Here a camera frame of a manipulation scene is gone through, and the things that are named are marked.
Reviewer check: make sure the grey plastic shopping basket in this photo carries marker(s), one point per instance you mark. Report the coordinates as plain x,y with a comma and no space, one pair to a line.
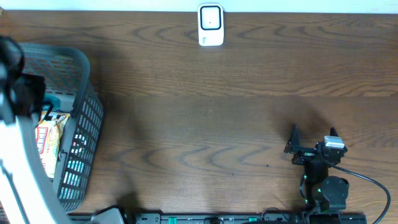
67,75

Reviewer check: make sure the yellow wet wipes pack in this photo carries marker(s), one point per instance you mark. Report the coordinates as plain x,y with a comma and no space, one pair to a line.
48,134

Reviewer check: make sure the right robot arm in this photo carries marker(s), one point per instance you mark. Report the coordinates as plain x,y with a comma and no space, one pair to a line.
324,194

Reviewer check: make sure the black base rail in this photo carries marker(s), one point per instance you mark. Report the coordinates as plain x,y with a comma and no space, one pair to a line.
272,217

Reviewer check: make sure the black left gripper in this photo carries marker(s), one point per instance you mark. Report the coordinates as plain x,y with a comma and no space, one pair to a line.
30,82

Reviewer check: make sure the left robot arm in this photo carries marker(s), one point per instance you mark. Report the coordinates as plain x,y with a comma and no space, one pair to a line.
27,194

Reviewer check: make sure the white barcode scanner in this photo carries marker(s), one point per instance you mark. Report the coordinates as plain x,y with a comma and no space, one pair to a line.
210,24

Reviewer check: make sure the blue mouthwash bottle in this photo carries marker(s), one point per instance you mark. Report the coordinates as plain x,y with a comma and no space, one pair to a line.
52,100

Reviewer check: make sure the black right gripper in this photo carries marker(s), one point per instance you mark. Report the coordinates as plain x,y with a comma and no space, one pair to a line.
306,154

